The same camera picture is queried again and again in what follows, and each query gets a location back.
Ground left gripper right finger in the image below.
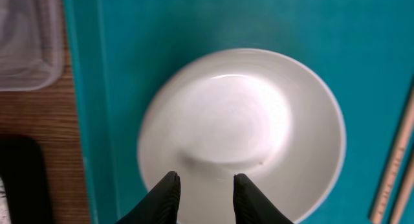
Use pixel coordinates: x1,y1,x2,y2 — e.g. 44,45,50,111
233,174,293,224

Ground teal plastic tray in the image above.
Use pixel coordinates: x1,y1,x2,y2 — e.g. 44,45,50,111
64,0,413,223

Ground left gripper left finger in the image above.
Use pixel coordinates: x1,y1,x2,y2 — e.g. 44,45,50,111
116,171,181,224

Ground black plastic tray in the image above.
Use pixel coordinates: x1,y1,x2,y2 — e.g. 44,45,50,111
1,136,54,224

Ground small bowl with food scraps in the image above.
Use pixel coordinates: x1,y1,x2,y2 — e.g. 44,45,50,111
137,49,346,223

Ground left wooden chopstick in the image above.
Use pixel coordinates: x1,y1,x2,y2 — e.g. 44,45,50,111
369,85,413,223

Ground clear plastic bin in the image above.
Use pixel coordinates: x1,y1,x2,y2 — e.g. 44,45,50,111
1,0,64,92

